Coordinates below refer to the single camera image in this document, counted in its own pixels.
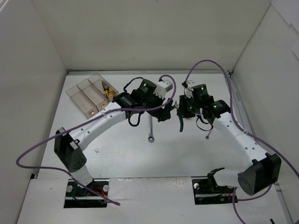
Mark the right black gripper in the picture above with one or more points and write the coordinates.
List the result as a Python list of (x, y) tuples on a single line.
[(183, 110)]

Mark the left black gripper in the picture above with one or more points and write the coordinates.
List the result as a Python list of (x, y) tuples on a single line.
[(167, 110)]

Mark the clear three-compartment organizer tray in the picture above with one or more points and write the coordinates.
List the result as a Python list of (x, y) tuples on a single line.
[(88, 95)]

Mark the aluminium rail at back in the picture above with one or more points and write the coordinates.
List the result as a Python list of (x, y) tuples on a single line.
[(142, 72)]

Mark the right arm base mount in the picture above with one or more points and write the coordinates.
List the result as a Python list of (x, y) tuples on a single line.
[(206, 191)]

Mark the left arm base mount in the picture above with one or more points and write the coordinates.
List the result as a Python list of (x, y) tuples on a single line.
[(77, 197)]

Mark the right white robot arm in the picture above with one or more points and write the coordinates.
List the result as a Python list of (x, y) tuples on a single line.
[(262, 169)]

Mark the large silver ratchet wrench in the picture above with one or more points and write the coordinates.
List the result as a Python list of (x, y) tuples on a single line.
[(151, 138)]

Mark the green side cutters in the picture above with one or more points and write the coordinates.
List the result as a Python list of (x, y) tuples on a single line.
[(180, 118)]

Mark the yellow black pliers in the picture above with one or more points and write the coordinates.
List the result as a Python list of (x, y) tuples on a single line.
[(108, 92)]

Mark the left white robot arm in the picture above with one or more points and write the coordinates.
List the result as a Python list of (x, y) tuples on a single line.
[(148, 97)]

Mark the yellow long-nose pliers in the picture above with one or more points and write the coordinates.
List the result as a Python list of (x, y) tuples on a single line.
[(105, 86)]

